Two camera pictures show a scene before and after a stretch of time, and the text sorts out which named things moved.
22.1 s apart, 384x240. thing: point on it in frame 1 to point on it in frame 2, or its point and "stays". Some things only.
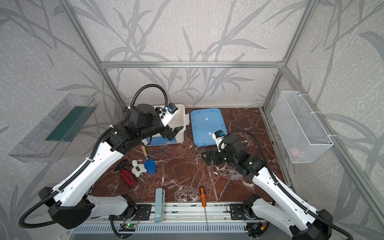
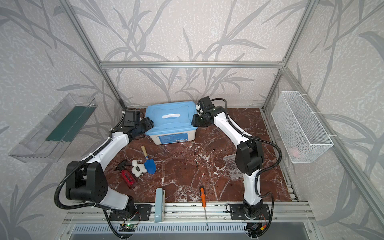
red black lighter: (122, 167) stays
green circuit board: (128, 227) stays
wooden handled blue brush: (149, 164) stays
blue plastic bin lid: (204, 123) to (170, 117)
